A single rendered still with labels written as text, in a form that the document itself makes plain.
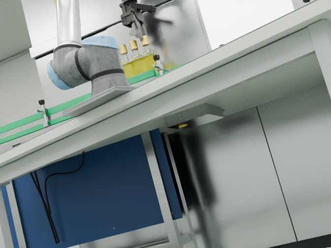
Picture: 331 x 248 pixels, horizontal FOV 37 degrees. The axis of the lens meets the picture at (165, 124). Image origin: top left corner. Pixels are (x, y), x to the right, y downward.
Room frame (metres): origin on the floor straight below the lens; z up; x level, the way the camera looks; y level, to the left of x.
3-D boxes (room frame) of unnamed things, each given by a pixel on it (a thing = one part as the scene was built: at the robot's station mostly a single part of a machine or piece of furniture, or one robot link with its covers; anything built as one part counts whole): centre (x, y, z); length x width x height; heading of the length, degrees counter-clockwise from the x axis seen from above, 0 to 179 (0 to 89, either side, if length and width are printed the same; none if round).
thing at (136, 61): (2.22, 0.05, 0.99); 0.06 x 0.06 x 0.21; 70
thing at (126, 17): (2.21, 0.02, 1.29); 0.09 x 0.08 x 0.12; 65
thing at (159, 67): (2.05, -0.05, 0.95); 0.17 x 0.03 x 0.12; 160
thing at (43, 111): (2.22, 0.53, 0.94); 0.07 x 0.04 x 0.13; 160
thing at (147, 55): (2.20, -0.01, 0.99); 0.06 x 0.06 x 0.21; 69
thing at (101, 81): (1.62, 0.15, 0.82); 0.15 x 0.15 x 0.10
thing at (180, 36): (2.25, -0.27, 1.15); 0.90 x 0.03 x 0.34; 70
